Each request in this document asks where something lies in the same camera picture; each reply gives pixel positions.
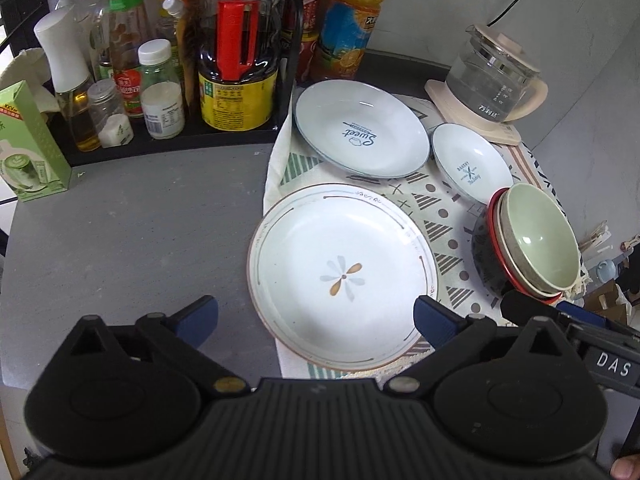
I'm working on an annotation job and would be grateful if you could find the red and black bowl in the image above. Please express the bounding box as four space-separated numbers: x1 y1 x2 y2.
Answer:
471 188 563 306

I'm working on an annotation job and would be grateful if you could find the green bowl back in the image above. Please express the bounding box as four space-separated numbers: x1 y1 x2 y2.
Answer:
499 182 583 292

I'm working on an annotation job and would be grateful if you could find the green bowl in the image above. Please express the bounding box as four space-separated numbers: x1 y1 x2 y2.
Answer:
499 182 583 292
491 185 576 298

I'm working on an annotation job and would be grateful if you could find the green bowl front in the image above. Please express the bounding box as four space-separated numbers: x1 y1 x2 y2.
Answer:
491 185 576 298

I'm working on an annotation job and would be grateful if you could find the white plate flower pattern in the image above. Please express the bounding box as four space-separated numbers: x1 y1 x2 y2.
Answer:
246 183 439 372

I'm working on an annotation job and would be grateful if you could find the small white bakery bowl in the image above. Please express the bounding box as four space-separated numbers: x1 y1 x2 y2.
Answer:
432 122 513 205

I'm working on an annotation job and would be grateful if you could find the white plate blue script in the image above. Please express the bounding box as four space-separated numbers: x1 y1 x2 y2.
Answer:
294 80 431 179

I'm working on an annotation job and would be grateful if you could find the person's right hand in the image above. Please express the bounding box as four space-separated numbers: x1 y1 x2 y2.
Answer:
610 454 640 480

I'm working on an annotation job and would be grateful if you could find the cream kettle base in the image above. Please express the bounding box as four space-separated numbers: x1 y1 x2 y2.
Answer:
424 79 522 146

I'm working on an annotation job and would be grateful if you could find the green tea box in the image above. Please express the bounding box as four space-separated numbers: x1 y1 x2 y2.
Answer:
0 81 72 202

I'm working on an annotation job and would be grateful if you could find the small white label jar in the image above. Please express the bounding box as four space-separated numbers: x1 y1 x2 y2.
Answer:
138 39 186 140

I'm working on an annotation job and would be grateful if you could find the small clear spice jar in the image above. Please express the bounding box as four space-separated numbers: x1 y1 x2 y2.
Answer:
87 78 134 148

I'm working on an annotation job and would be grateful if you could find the white cap oil dispenser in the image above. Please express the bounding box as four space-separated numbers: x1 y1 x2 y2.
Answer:
34 9 101 153

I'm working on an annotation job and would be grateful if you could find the dark soy sauce jug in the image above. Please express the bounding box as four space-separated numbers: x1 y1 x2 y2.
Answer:
198 0 280 132

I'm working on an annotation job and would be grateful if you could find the green label sauce bottle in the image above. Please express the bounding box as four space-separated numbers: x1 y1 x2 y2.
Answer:
108 0 152 118

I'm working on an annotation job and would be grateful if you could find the red soda can lower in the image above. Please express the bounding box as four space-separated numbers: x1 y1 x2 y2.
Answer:
295 32 319 84

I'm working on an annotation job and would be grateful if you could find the red soda can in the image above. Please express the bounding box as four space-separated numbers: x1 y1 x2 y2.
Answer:
295 32 319 84
302 0 321 34

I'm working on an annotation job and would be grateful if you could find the orange juice bottle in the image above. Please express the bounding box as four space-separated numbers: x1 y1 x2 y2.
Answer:
309 0 384 81

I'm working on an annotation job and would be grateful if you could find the clear vinegar bottle red cap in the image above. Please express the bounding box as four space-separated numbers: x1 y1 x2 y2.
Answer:
54 0 107 80

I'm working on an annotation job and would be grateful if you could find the red soda can upper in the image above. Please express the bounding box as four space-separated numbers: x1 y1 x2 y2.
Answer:
302 0 321 34

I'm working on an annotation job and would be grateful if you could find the black metal spice rack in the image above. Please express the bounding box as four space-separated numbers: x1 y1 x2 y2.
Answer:
1 0 302 167

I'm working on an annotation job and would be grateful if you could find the glass kettle cream handle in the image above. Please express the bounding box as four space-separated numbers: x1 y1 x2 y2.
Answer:
446 25 548 124

